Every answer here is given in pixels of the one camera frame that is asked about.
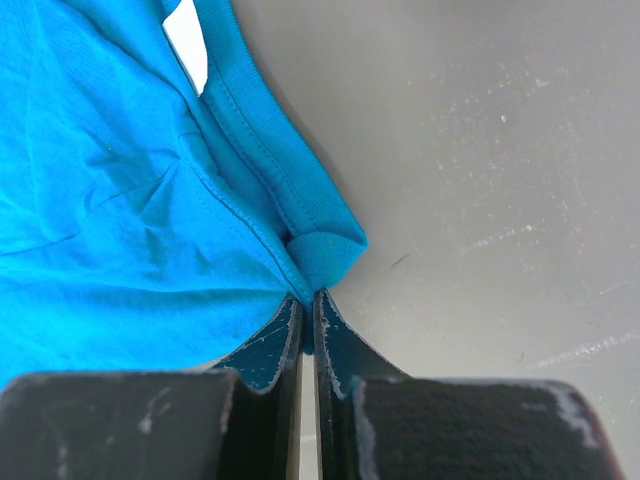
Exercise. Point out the blue t shirt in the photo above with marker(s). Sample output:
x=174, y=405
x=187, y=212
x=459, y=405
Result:
x=146, y=225

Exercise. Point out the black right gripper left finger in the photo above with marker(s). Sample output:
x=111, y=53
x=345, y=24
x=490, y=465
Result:
x=232, y=421

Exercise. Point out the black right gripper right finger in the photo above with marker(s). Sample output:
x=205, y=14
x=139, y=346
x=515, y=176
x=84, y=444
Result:
x=377, y=422

